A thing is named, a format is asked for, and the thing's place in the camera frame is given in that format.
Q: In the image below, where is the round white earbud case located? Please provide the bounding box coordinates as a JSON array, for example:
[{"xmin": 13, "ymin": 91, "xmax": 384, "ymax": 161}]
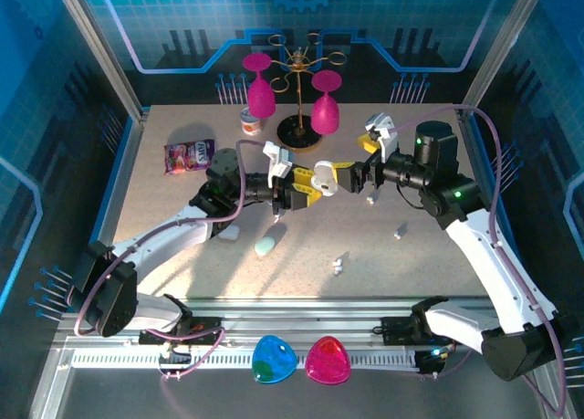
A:
[{"xmin": 312, "ymin": 159, "xmax": 341, "ymax": 197}]

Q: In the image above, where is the mint green earbud case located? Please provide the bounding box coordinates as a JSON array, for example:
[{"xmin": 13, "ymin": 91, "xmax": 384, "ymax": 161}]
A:
[{"xmin": 253, "ymin": 236, "xmax": 276, "ymax": 258}]

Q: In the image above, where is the purple candy bag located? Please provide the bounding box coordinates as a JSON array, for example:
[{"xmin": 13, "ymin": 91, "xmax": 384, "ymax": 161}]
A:
[{"xmin": 162, "ymin": 138, "xmax": 217, "ymax": 177}]

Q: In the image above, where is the gold wine glass rack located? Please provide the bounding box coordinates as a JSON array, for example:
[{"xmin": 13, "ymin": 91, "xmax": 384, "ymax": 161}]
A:
[{"xmin": 266, "ymin": 31, "xmax": 349, "ymax": 153}]

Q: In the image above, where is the small white yogurt cup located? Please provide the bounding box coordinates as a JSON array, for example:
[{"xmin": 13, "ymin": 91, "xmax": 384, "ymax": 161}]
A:
[{"xmin": 239, "ymin": 106, "xmax": 266, "ymax": 138}]

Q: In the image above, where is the pink wine glass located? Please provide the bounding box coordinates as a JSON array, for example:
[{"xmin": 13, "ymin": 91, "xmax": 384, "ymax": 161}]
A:
[
  {"xmin": 241, "ymin": 51, "xmax": 277, "ymax": 120},
  {"xmin": 310, "ymin": 68, "xmax": 344, "ymax": 137}
]

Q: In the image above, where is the pink translucent triangular box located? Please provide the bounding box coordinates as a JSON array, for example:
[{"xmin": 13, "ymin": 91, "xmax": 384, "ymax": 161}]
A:
[{"xmin": 304, "ymin": 335, "xmax": 353, "ymax": 387}]

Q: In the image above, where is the blue translucent triangular box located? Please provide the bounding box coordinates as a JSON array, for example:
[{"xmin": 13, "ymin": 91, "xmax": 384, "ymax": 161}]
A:
[{"xmin": 251, "ymin": 333, "xmax": 299, "ymax": 386}]

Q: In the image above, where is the small black controller board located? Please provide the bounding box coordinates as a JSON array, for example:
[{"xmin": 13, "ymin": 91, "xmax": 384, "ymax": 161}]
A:
[{"xmin": 415, "ymin": 344, "xmax": 453, "ymax": 378}]

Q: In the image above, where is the aluminium table side rail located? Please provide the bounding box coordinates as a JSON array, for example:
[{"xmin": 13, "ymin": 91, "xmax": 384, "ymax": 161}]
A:
[
  {"xmin": 93, "ymin": 107, "xmax": 151, "ymax": 301},
  {"xmin": 455, "ymin": 103, "xmax": 521, "ymax": 274}
]

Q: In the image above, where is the long aluminium base rail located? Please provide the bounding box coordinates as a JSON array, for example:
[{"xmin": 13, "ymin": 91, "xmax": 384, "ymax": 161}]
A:
[{"xmin": 52, "ymin": 295, "xmax": 551, "ymax": 350}]

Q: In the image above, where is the aluminium frame post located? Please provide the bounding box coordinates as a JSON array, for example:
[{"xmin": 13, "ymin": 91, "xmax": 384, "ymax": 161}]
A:
[
  {"xmin": 49, "ymin": 0, "xmax": 150, "ymax": 121},
  {"xmin": 459, "ymin": 0, "xmax": 551, "ymax": 117}
]

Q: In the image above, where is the white slotted cable duct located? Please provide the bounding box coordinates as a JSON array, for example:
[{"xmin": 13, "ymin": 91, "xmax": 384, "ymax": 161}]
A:
[{"xmin": 70, "ymin": 351, "xmax": 419, "ymax": 372}]

